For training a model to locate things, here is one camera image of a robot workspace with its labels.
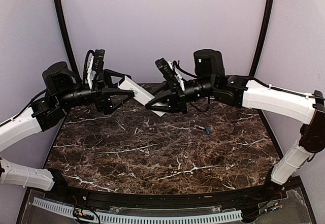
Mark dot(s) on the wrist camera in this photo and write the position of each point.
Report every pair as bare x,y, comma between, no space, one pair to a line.
94,64
169,74

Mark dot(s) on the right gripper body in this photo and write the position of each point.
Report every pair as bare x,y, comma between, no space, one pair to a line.
180,97

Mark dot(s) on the black front rail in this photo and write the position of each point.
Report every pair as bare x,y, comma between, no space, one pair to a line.
241,198

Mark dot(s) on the white slotted cable duct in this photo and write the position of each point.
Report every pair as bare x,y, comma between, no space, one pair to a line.
120,215

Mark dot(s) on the left black frame post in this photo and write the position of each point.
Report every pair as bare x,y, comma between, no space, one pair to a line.
66,39

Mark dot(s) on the right black frame post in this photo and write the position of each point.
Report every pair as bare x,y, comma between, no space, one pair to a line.
262,37

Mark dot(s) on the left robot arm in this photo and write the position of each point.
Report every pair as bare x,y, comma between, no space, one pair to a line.
63,92

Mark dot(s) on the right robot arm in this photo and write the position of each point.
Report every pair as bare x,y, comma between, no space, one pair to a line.
210,81

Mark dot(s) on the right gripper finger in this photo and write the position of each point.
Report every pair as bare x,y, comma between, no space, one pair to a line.
158,88
163,102

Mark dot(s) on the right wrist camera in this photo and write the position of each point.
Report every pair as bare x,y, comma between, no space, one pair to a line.
169,74

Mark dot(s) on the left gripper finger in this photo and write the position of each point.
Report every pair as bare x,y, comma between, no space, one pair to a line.
109,74
108,92

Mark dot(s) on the white remote control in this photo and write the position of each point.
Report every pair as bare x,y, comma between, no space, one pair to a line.
141,95

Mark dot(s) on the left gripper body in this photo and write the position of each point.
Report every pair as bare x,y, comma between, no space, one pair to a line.
97,84

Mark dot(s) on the black frame post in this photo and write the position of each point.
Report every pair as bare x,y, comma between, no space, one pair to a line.
262,37
66,39

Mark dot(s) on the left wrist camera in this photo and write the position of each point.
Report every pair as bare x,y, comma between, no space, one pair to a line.
94,64

